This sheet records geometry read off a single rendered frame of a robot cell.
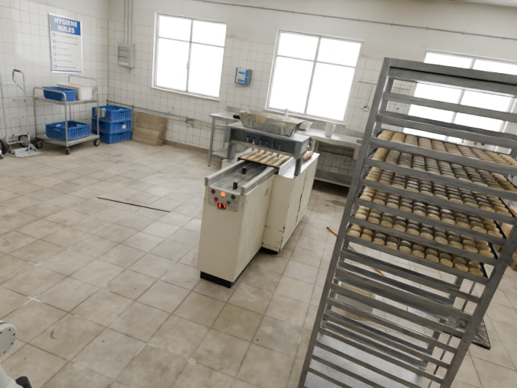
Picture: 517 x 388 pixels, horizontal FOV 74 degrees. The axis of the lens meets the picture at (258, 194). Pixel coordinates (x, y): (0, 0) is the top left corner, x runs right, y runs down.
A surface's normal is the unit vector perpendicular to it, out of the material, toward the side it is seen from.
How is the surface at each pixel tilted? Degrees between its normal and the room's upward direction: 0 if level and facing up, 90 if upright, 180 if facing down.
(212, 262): 90
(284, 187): 90
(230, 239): 90
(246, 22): 90
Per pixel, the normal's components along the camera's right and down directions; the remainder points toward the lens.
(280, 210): -0.33, 0.28
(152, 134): -0.21, -0.10
